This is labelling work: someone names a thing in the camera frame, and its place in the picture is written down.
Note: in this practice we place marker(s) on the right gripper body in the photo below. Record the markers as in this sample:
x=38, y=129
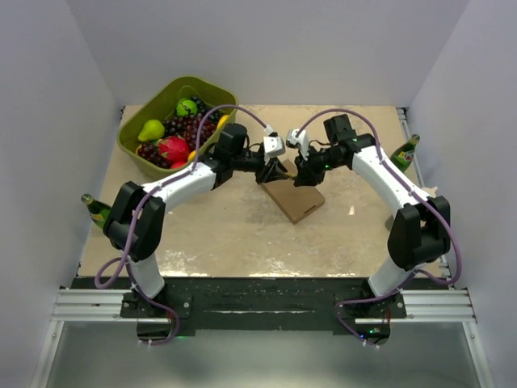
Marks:
x=316, y=158

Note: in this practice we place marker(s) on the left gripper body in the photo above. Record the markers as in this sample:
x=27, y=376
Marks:
x=262, y=175

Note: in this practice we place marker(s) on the brown cardboard express box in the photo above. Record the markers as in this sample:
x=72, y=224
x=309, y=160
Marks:
x=296, y=203

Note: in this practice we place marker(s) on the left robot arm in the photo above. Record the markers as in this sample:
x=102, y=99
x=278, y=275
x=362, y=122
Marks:
x=135, y=222

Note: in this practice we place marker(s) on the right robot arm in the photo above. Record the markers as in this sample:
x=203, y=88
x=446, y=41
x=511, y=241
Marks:
x=421, y=223

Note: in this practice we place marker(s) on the yellow fruit at basket edge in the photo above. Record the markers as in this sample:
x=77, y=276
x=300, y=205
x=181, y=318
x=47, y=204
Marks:
x=222, y=121

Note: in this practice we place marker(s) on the dark blue grape bunch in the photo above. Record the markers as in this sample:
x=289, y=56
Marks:
x=203, y=109

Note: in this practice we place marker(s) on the green glass bottle right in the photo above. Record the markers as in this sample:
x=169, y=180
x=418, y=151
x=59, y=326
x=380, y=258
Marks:
x=403, y=156

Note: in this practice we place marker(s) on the green glass bottle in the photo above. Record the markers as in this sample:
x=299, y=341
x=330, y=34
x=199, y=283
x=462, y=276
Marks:
x=98, y=210
x=403, y=156

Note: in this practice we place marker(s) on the red grape bunch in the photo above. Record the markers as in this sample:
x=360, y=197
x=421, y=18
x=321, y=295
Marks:
x=187, y=128

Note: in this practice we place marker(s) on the red dragon fruit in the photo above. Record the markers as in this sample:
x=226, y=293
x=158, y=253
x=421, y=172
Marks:
x=173, y=149

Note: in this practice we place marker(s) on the green apple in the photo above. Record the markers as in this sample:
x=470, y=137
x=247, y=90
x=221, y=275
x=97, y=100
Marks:
x=186, y=107

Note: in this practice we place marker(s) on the small dark grape bunch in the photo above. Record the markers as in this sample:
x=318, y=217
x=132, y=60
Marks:
x=149, y=152

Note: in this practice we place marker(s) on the green pear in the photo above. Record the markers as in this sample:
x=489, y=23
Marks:
x=152, y=130

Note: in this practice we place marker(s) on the olive green plastic basket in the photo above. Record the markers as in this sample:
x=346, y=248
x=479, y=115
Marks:
x=162, y=107

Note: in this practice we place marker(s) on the green glass bottle left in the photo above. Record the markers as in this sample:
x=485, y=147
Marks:
x=98, y=210

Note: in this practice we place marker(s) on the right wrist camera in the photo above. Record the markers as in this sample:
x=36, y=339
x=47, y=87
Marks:
x=298, y=139

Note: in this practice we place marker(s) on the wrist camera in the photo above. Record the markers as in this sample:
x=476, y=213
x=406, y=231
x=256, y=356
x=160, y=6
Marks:
x=273, y=146
x=298, y=139

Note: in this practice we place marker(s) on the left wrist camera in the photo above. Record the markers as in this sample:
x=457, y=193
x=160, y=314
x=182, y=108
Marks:
x=273, y=146

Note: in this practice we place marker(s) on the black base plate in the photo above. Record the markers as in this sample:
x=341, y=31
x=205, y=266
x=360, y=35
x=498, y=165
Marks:
x=268, y=304

